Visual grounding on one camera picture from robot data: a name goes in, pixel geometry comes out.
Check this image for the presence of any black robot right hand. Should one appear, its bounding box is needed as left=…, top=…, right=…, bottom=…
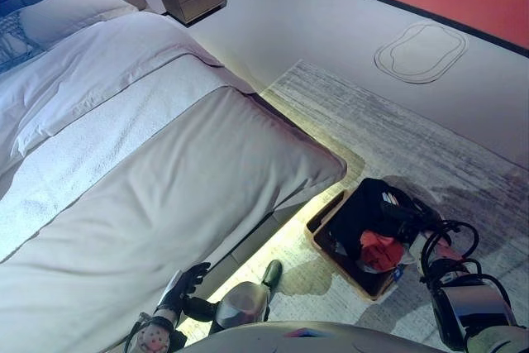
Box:
left=379, top=188, right=440, bottom=243

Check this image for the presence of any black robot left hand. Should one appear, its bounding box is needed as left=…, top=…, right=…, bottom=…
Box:
left=159, top=261, right=219, bottom=323

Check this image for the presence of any red garment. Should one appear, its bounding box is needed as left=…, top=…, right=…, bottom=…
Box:
left=357, top=230, right=409, bottom=274

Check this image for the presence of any black garment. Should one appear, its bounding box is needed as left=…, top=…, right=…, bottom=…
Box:
left=325, top=177, right=423, bottom=264

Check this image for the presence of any brown woven laundry basket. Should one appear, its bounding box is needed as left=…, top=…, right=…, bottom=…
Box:
left=305, top=188, right=409, bottom=302

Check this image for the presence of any silver robot left leg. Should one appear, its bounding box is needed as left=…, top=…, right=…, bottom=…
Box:
left=207, top=259, right=284, bottom=334

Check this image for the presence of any grey streaked area rug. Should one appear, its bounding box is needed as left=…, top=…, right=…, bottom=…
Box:
left=231, top=58, right=529, bottom=332

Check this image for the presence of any grey robot torso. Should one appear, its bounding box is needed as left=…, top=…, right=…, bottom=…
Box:
left=176, top=320, right=448, bottom=353

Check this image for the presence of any white oval floor mat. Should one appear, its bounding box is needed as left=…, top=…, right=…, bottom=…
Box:
left=373, top=20, right=469, bottom=85

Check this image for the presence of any black baseboard strip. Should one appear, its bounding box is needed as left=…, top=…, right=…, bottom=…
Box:
left=222, top=0, right=529, bottom=57

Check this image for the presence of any white textured duvet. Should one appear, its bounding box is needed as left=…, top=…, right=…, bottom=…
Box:
left=0, top=11, right=231, bottom=263

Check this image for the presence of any grey patterned pillow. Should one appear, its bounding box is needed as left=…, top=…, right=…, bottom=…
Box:
left=0, top=8, right=43, bottom=76

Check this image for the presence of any white pillow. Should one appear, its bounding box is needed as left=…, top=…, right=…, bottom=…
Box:
left=17, top=0, right=140, bottom=47

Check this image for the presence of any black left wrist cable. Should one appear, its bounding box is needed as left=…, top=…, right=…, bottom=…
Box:
left=122, top=318, right=145, bottom=351

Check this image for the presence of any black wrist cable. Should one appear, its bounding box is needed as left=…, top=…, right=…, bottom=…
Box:
left=122, top=318, right=145, bottom=351
left=420, top=219, right=481, bottom=266

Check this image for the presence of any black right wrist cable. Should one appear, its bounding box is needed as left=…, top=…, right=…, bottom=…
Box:
left=420, top=219, right=481, bottom=266

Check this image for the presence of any beige bed frame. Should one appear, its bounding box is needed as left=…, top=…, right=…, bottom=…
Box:
left=205, top=189, right=349, bottom=301

